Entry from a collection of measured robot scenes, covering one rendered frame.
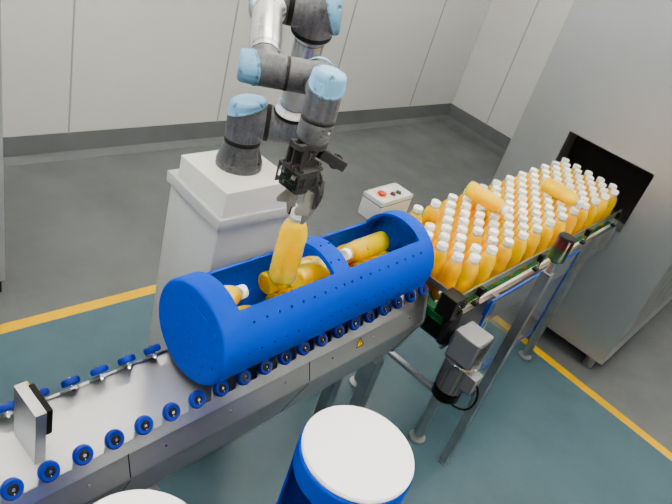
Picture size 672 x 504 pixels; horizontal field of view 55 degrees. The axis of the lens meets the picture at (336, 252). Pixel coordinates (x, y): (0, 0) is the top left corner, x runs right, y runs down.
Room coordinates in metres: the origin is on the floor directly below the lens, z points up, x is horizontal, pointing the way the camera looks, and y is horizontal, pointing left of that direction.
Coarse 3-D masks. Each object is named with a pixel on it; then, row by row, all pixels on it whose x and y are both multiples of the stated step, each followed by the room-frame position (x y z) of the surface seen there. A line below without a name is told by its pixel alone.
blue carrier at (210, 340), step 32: (384, 224) 1.95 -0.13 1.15; (416, 224) 1.87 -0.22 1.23; (320, 256) 1.51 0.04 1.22; (384, 256) 1.65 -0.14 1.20; (416, 256) 1.76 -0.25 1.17; (192, 288) 1.20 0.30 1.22; (224, 288) 1.23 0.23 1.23; (256, 288) 1.53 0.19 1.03; (320, 288) 1.41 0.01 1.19; (352, 288) 1.50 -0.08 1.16; (384, 288) 1.61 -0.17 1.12; (416, 288) 1.82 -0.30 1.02; (160, 320) 1.26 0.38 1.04; (192, 320) 1.19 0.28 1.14; (224, 320) 1.15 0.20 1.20; (256, 320) 1.21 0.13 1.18; (288, 320) 1.29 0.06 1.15; (320, 320) 1.39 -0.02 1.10; (192, 352) 1.18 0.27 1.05; (224, 352) 1.12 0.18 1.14; (256, 352) 1.19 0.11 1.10
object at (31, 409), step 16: (32, 384) 0.91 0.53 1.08; (16, 400) 0.88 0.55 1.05; (32, 400) 0.86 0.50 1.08; (16, 416) 0.88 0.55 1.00; (32, 416) 0.84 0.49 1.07; (48, 416) 0.86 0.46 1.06; (16, 432) 0.88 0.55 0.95; (32, 432) 0.83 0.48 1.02; (48, 432) 0.86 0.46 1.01; (32, 448) 0.83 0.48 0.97
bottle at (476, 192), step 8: (472, 184) 2.49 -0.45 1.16; (464, 192) 2.49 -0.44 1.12; (472, 192) 2.47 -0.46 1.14; (480, 192) 2.45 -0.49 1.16; (488, 192) 2.45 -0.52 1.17; (480, 200) 2.44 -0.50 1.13; (488, 200) 2.42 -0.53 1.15; (496, 200) 2.42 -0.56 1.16; (488, 208) 2.42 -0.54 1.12; (496, 208) 2.40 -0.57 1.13
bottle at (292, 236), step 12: (288, 228) 1.28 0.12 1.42; (300, 228) 1.29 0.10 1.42; (288, 240) 1.27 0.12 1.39; (300, 240) 1.28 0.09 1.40; (276, 252) 1.28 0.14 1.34; (288, 252) 1.27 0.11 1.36; (300, 252) 1.29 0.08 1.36; (276, 264) 1.28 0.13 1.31; (288, 264) 1.27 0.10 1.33; (276, 276) 1.27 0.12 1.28; (288, 276) 1.28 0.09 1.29
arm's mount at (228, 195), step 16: (192, 160) 1.80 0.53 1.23; (208, 160) 1.83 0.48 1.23; (192, 176) 1.77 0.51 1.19; (208, 176) 1.73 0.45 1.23; (224, 176) 1.76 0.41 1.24; (240, 176) 1.79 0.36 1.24; (256, 176) 1.82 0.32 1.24; (272, 176) 1.85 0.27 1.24; (208, 192) 1.71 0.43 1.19; (224, 192) 1.66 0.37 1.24; (240, 192) 1.69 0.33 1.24; (256, 192) 1.74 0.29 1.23; (272, 192) 1.79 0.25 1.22; (224, 208) 1.66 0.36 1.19; (240, 208) 1.70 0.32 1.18; (256, 208) 1.75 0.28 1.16; (272, 208) 1.81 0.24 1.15
